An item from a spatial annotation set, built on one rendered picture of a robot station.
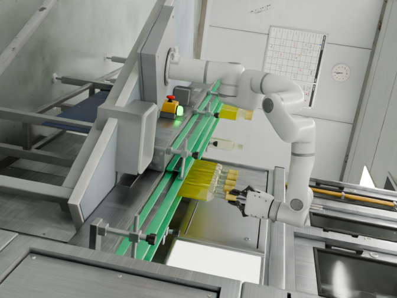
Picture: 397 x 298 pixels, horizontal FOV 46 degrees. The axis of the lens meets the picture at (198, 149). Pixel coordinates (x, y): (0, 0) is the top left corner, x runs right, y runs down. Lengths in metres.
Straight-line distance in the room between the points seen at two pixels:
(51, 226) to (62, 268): 0.87
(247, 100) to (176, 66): 0.32
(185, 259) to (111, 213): 0.32
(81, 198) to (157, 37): 0.68
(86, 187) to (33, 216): 0.53
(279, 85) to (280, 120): 0.17
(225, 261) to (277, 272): 0.18
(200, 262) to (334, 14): 6.36
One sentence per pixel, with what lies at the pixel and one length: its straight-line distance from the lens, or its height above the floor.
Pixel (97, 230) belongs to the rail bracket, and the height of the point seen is 0.86.
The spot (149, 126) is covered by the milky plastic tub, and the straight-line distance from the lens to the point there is 1.76.
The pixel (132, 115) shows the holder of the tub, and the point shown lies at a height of 0.80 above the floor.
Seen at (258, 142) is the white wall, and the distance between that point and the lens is 8.04.
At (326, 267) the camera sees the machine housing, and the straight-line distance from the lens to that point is 1.89.
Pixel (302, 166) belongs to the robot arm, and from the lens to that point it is 1.70.
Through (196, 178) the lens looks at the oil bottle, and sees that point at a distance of 1.90.
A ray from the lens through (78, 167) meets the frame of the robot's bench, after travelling 1.55.
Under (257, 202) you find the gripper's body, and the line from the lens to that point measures 1.81.
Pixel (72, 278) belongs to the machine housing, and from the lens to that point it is 0.98.
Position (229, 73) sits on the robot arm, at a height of 1.06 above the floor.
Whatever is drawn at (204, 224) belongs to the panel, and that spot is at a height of 1.07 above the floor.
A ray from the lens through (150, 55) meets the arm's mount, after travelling 1.70.
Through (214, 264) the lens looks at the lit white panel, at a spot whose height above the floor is 1.15.
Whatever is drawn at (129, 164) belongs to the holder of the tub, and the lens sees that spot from 1.65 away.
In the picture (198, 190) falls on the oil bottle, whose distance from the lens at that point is 1.84.
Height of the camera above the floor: 1.22
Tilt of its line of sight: 7 degrees down
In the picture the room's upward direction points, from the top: 100 degrees clockwise
